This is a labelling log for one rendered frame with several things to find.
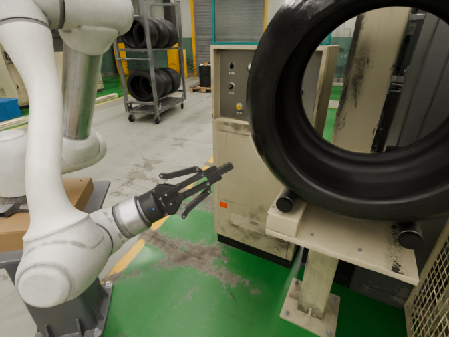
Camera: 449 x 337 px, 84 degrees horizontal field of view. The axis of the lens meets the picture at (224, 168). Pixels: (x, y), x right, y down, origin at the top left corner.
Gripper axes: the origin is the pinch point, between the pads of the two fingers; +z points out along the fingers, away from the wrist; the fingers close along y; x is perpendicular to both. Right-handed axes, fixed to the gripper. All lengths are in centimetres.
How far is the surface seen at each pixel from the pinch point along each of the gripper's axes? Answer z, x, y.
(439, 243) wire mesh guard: 58, -8, 60
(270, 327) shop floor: -9, -49, 92
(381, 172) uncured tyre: 43.1, -3.4, 23.3
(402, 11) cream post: 63, -2, -15
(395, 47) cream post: 61, -4, -8
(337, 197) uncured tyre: 20.5, 11.1, 15.8
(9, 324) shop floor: -126, -72, 33
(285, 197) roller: 12.4, 0.8, 14.1
